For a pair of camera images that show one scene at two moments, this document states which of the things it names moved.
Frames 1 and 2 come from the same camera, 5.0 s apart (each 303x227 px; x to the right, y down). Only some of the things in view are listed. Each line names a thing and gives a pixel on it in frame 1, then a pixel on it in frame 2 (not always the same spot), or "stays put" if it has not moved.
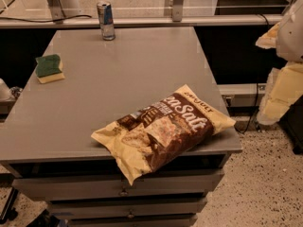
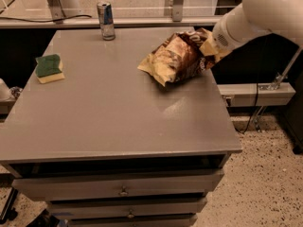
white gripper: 292,35 -> 222,35
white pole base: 62,0 stays put
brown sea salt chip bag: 159,129 -> 179,58
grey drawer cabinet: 81,85 stays put
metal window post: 177,3 stays put
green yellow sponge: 49,68 stays put
